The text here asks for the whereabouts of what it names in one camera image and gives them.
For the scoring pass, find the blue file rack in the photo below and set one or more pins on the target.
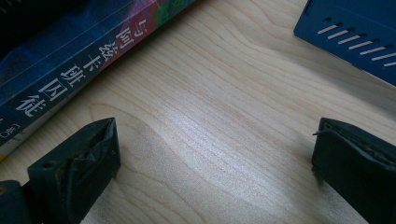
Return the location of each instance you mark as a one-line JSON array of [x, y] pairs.
[[358, 18]]

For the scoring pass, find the black book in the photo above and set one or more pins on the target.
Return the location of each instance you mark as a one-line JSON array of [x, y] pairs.
[[25, 21]]

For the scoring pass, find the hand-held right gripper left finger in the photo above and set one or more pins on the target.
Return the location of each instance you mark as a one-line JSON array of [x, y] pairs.
[[71, 174]]

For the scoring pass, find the teal cover book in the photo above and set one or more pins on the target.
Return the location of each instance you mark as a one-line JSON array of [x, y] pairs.
[[77, 68]]

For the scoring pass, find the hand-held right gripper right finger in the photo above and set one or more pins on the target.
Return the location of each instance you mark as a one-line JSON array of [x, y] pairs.
[[358, 174]]

